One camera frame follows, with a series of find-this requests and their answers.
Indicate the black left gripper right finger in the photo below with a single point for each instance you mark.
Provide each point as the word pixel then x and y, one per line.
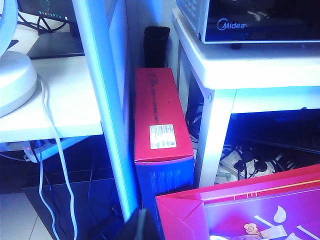
pixel 151 228

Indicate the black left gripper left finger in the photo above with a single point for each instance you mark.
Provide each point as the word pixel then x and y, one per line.
pixel 138 227

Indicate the magenta gift box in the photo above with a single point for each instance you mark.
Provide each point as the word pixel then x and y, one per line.
pixel 237 215

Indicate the red blue cardboard box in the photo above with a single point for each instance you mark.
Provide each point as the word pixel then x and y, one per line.
pixel 160 105

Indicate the black white Midea microwave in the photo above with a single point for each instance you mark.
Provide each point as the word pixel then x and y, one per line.
pixel 190 15

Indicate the white power strip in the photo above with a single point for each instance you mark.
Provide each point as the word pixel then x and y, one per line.
pixel 45 150
pixel 227 160

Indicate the white office desk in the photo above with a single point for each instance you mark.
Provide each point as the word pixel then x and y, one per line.
pixel 70 100

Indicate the gray blue office partition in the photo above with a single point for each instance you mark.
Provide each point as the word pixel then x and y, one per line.
pixel 100 75

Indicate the white table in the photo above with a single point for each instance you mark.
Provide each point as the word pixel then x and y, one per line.
pixel 250 72

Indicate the black computer monitor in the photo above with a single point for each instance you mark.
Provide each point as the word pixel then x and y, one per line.
pixel 55 46

